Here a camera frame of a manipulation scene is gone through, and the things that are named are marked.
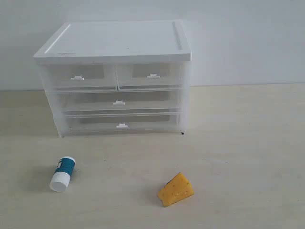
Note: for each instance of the yellow cheese wedge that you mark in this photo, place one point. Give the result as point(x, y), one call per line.
point(177, 189)

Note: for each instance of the teal white glue stick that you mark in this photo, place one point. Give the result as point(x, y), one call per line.
point(62, 175)

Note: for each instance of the white translucent drawer cabinet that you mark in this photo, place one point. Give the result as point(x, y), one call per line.
point(115, 43)

